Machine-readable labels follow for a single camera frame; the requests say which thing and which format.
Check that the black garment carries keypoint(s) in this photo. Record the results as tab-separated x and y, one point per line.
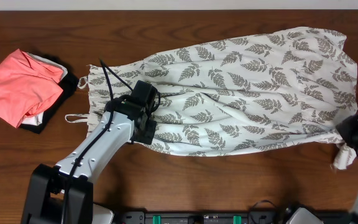
68	84

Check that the white fern print dress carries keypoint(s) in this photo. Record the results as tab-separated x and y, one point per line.
241	95

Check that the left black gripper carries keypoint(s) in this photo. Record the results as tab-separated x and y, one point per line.
148	137

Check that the pink garment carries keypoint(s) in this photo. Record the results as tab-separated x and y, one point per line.
29	85

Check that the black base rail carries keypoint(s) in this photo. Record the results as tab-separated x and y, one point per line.
261	212

